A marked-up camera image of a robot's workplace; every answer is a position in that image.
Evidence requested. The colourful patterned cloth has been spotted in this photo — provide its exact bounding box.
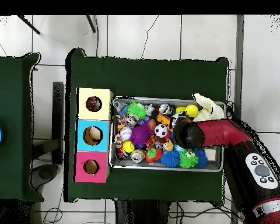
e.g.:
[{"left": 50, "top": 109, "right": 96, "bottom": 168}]
[{"left": 86, "top": 97, "right": 102, "bottom": 112}]

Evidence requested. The clear shallow bin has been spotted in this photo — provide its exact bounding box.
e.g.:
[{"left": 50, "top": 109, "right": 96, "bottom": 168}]
[{"left": 108, "top": 96, "right": 227, "bottom": 173}]

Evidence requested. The purple spiky ball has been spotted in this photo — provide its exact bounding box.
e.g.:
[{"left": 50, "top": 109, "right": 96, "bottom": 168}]
[{"left": 130, "top": 122, "right": 154, "bottom": 148}]

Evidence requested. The green spiky ball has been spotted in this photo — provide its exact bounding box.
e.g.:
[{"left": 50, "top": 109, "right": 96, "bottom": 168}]
[{"left": 127, "top": 101, "right": 148, "bottom": 121}]

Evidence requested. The white baseball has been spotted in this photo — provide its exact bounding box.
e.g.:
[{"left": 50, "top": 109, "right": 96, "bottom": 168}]
[{"left": 120, "top": 127, "right": 133, "bottom": 141}]

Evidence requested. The small soccer ball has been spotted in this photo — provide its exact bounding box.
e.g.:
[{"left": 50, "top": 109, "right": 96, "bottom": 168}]
[{"left": 154, "top": 124, "right": 169, "bottom": 139}]

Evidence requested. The orange plastic grid block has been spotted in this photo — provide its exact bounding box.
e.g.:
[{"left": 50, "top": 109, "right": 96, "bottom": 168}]
[{"left": 156, "top": 113, "right": 173, "bottom": 127}]

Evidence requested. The crushed plastic water bottle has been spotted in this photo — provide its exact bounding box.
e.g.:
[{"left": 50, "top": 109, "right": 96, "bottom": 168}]
[{"left": 112, "top": 100, "right": 130, "bottom": 117}]

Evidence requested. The large blue spiky ball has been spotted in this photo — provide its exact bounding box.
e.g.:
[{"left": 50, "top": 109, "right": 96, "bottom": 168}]
[{"left": 159, "top": 149, "right": 181, "bottom": 169}]

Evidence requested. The dark green table cloth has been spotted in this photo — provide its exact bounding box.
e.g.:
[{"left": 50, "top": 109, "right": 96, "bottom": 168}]
[{"left": 64, "top": 47, "right": 230, "bottom": 207}]

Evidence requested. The plain yellow ball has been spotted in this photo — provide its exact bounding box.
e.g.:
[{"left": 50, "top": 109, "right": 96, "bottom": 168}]
[{"left": 185, "top": 104, "right": 200, "bottom": 118}]

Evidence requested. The green fuzzy monster toy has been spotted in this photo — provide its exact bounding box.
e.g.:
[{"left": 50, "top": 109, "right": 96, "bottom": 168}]
[{"left": 179, "top": 149, "right": 200, "bottom": 169}]

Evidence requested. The cream knitted cloth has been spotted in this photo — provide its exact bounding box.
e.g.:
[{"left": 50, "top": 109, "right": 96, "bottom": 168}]
[{"left": 193, "top": 93, "right": 225, "bottom": 122}]

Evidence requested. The black tripod leg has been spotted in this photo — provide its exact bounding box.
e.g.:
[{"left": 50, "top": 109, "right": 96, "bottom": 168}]
[
  {"left": 16, "top": 15, "right": 41, "bottom": 36},
  {"left": 86, "top": 15, "right": 97, "bottom": 34}
]

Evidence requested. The green covered side table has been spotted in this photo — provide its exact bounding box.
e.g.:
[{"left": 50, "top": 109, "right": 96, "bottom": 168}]
[{"left": 0, "top": 52, "right": 43, "bottom": 202}]

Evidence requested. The black cable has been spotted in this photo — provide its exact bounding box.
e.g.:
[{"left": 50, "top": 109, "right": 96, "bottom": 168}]
[{"left": 225, "top": 127, "right": 280, "bottom": 141}]

